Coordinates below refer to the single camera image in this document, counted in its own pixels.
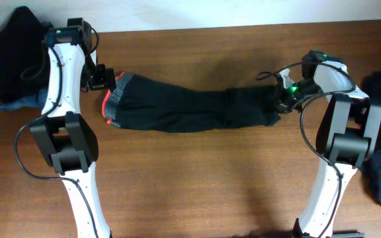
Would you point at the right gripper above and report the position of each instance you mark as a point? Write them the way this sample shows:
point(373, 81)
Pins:
point(284, 104)

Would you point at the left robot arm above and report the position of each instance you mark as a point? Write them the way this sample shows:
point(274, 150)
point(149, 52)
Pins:
point(65, 140)

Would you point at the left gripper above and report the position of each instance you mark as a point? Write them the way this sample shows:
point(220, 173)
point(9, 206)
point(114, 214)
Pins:
point(106, 79)

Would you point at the folded blue jeans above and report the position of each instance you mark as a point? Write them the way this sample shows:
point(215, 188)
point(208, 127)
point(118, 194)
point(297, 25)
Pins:
point(25, 100)

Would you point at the black folded garment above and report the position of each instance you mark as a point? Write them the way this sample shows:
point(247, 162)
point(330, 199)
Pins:
point(21, 16)

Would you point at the black pants red waistband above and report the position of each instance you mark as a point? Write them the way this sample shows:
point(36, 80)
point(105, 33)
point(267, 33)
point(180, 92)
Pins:
point(140, 103)

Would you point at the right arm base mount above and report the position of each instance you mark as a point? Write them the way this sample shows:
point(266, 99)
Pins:
point(341, 234)

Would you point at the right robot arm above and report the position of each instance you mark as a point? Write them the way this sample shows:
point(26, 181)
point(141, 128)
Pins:
point(345, 139)

